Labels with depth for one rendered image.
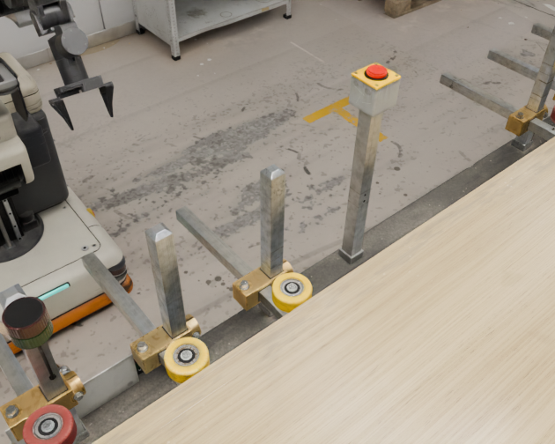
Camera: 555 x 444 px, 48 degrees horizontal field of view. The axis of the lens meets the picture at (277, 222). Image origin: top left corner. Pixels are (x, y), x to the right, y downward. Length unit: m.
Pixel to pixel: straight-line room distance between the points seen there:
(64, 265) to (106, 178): 0.84
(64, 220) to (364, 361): 1.49
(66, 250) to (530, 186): 1.50
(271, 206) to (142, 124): 2.13
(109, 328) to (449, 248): 1.39
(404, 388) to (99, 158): 2.25
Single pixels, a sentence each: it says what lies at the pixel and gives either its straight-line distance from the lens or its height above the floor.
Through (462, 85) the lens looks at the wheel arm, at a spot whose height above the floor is 0.83.
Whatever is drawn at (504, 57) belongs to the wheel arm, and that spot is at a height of 0.83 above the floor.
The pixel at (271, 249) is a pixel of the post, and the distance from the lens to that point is 1.28.
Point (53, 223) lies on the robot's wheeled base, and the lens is 2.37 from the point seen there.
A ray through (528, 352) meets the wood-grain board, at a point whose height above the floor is 0.90.
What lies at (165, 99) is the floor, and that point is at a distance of 3.45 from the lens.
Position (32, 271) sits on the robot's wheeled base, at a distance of 2.23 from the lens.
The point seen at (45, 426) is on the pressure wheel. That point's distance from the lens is 1.11.
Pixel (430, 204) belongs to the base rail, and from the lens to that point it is 1.76.
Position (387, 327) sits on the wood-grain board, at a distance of 1.20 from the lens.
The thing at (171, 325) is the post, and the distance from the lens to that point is 1.22.
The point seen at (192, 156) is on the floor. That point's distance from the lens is 3.02.
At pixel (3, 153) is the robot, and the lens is 1.86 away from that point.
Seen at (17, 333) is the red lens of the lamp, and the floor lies 1.13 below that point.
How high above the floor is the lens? 1.85
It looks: 44 degrees down
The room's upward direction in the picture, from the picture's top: 1 degrees clockwise
